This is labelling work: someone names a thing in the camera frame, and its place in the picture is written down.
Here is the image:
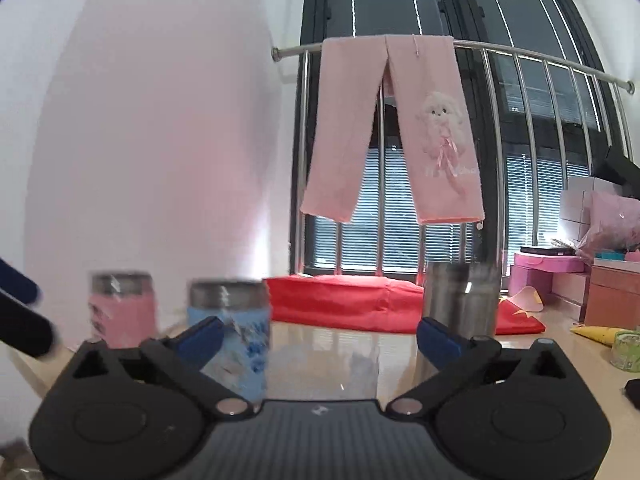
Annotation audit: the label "blue cartoon sticker cup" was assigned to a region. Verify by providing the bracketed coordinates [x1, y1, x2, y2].
[186, 280, 271, 404]

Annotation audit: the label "tall stainless steel cup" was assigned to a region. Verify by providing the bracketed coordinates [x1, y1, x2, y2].
[423, 262, 502, 339]

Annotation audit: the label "pink lettered steel cup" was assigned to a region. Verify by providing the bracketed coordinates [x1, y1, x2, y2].
[88, 271, 157, 349]

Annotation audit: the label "pink low stool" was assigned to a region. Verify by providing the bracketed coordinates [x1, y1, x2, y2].
[508, 252, 590, 306]

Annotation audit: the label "red flag cloth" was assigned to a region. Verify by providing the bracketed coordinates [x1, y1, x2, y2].
[263, 273, 548, 337]

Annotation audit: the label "orange pink storage box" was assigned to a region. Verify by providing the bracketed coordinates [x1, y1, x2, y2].
[584, 259, 640, 330]

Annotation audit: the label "white stacked boxes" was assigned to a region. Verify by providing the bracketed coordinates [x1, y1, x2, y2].
[556, 177, 623, 245]

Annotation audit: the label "pink towel with doll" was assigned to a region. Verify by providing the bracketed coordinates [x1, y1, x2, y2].
[300, 35, 485, 224]

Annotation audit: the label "metal window railing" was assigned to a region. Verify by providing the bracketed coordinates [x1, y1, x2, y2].
[271, 39, 637, 284]

